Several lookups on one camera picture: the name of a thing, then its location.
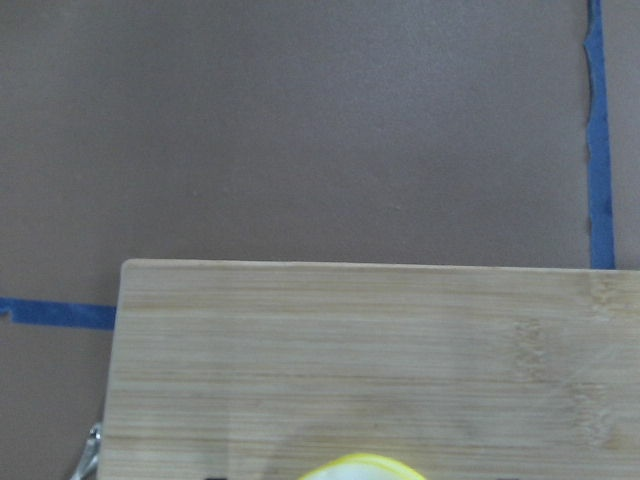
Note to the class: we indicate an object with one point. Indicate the lemon slice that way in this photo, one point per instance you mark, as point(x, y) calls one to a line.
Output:
point(363, 466)

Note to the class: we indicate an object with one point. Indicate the bamboo cutting board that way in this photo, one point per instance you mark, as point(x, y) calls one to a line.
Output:
point(266, 370)

